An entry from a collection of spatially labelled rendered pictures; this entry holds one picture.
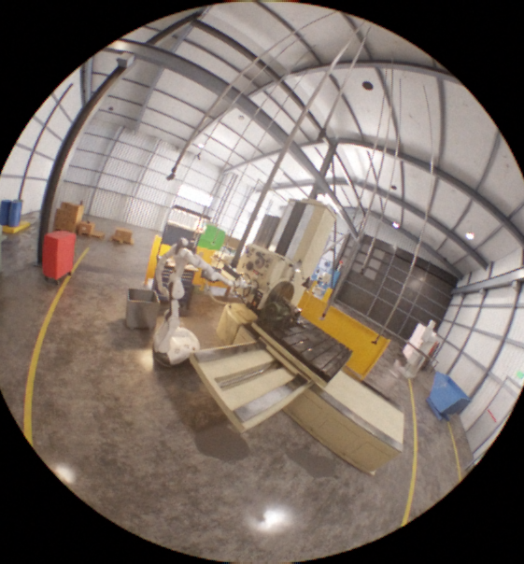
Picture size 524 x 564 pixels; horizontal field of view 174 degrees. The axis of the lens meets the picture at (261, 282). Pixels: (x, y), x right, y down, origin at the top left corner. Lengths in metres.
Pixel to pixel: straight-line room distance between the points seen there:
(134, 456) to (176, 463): 0.39
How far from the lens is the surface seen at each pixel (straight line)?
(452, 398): 6.40
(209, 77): 5.53
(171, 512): 1.96
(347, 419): 2.43
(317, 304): 4.68
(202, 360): 1.78
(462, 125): 7.08
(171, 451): 2.03
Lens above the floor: 1.96
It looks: 12 degrees down
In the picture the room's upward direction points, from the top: 23 degrees clockwise
